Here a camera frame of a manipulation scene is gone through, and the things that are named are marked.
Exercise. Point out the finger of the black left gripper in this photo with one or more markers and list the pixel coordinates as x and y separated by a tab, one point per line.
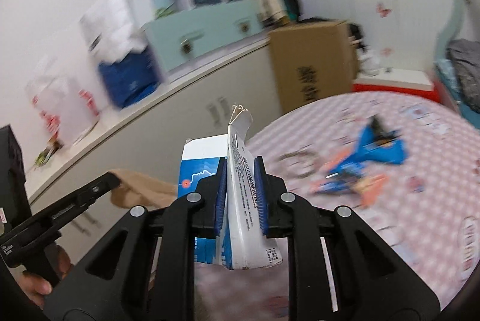
66	209

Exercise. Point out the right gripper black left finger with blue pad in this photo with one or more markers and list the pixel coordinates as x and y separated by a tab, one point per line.
143	268

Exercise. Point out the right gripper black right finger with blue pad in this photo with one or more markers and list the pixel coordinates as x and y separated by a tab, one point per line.
339	267

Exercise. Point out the beige sock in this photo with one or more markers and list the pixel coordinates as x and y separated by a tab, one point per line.
140	189

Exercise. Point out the blue white carton box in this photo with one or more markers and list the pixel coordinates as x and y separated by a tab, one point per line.
240	243

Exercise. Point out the person's left hand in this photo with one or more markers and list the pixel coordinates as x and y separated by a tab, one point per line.
35	287

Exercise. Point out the blue snack wrappers pile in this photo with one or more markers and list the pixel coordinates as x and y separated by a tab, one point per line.
345	174

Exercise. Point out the white red plastic bag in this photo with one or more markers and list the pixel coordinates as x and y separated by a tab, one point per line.
68	111

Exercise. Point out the pink checkered bed blanket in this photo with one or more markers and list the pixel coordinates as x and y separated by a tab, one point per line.
426	209

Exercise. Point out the blue fabric bag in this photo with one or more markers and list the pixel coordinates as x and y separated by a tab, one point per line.
131	79

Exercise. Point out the white low cabinet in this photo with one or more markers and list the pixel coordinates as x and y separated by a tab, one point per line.
149	136

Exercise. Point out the white paper bag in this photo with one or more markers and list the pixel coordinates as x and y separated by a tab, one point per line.
110	31

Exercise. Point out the brown cardboard box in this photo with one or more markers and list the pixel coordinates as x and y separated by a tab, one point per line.
311	61

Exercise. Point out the teal drawer unit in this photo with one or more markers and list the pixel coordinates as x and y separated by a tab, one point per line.
184	36

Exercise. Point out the grey folded clothes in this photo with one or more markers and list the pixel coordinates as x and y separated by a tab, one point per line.
464	56

